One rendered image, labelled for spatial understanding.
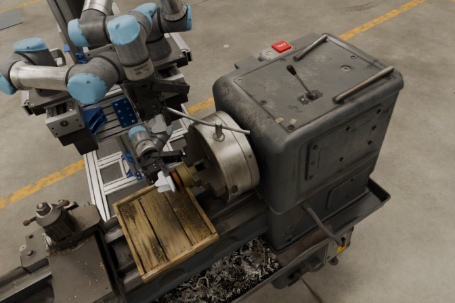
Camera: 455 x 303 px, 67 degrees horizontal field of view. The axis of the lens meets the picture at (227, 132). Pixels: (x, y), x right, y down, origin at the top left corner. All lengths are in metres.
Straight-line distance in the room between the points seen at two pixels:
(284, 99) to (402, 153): 1.75
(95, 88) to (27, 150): 2.26
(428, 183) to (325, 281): 1.03
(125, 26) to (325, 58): 0.82
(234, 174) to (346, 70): 0.58
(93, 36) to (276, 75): 0.66
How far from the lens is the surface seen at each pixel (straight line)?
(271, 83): 1.29
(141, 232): 1.40
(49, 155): 3.28
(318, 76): 1.33
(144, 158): 1.32
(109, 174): 2.57
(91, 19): 1.04
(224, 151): 1.12
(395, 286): 2.29
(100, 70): 1.27
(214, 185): 1.18
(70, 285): 1.32
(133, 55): 0.91
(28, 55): 1.63
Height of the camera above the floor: 2.05
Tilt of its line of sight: 45 degrees down
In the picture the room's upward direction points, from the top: 9 degrees counter-clockwise
